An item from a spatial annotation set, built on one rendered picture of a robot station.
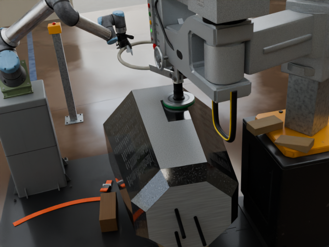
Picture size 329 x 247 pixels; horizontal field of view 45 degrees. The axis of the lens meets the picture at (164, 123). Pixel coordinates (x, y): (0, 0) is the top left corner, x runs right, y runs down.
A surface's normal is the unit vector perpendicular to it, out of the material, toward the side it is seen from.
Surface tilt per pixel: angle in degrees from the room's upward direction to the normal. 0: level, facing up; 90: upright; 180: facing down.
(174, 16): 90
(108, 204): 0
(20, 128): 90
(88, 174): 0
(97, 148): 0
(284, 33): 90
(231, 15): 90
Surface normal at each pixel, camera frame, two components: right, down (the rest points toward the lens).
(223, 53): -0.15, 0.50
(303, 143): -0.22, -0.90
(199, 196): 0.16, 0.47
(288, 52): 0.52, 0.39
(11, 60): 0.24, -0.21
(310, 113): -0.74, 0.37
